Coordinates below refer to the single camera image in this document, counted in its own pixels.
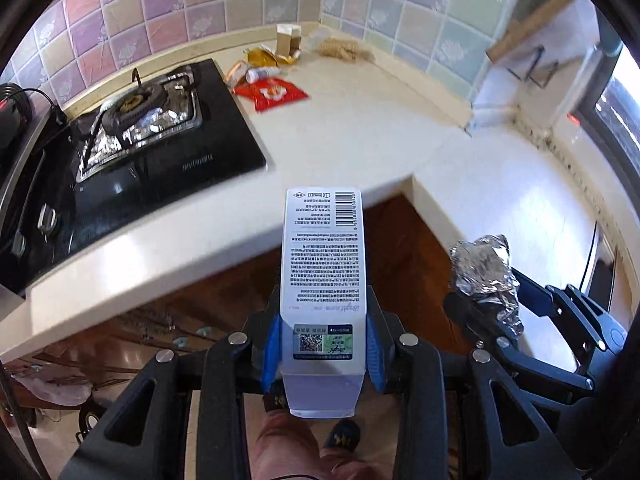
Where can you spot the person's right leg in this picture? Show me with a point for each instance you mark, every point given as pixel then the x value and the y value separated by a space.
pixel 360 466

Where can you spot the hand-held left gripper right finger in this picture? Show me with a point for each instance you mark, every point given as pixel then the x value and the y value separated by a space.
pixel 375 355

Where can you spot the person's leg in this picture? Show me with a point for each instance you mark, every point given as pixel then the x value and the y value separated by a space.
pixel 285 447
pixel 360 466

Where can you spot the wooden drawer front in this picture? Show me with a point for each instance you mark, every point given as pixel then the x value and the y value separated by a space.
pixel 150 332

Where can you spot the window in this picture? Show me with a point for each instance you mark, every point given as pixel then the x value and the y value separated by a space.
pixel 620 115

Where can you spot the person's left shoe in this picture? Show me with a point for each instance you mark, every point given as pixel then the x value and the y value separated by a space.
pixel 274 401

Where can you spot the metal stove knob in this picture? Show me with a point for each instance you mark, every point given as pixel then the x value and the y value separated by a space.
pixel 17 245
pixel 47 217

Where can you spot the black glass gas stove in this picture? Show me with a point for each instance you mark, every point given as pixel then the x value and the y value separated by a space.
pixel 165 170

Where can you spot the person's right shoe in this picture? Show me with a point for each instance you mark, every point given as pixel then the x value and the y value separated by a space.
pixel 342 435

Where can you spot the red black induction cooker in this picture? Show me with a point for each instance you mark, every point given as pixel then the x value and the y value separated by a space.
pixel 10 115

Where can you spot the red snack packet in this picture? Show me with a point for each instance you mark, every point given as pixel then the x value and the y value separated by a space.
pixel 270 91

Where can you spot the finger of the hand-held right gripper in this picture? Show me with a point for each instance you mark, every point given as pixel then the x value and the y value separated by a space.
pixel 465 317
pixel 532 292

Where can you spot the white cutting board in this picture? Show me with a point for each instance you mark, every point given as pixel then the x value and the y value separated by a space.
pixel 565 45

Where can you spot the person's left leg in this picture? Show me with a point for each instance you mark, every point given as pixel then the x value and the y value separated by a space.
pixel 285 447

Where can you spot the black burner grate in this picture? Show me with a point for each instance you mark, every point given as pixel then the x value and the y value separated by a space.
pixel 132 102

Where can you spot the wooden cutting board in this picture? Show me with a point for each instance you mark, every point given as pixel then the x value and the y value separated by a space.
pixel 535 20

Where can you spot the yellow wrapper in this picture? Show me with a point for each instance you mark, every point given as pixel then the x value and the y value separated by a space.
pixel 260 56

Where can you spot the stainless steel shelf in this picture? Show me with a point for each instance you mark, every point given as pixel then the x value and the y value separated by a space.
pixel 20 170

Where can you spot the person's shoe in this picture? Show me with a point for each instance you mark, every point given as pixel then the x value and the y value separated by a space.
pixel 342 435
pixel 274 401

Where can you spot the white brown paper carton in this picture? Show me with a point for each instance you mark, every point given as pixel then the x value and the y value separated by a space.
pixel 289 40

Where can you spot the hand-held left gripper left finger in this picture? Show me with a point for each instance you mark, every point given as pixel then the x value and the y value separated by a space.
pixel 272 355

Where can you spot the tan fibrous bundle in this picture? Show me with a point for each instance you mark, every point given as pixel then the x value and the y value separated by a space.
pixel 345 50

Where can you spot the pink wrapper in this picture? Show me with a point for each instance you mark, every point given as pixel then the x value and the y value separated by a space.
pixel 235 72

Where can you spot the clear plastic bag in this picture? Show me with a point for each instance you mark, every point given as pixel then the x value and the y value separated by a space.
pixel 318 39

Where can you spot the white tube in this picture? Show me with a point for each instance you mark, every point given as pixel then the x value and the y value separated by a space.
pixel 261 74

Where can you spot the stainless steel sink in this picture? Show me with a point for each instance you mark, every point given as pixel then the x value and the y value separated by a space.
pixel 602 265

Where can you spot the aluminium foil burner liner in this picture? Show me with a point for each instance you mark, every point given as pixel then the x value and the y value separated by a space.
pixel 175 115

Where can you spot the pink plastic bag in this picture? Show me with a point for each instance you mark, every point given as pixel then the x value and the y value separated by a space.
pixel 50 390

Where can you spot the wooden cabinet door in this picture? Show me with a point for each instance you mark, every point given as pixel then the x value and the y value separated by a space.
pixel 215 290
pixel 410 250

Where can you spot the aluminium foil ball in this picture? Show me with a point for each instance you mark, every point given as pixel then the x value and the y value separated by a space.
pixel 482 265

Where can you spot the white printed box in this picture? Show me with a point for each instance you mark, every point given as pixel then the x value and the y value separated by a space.
pixel 325 260

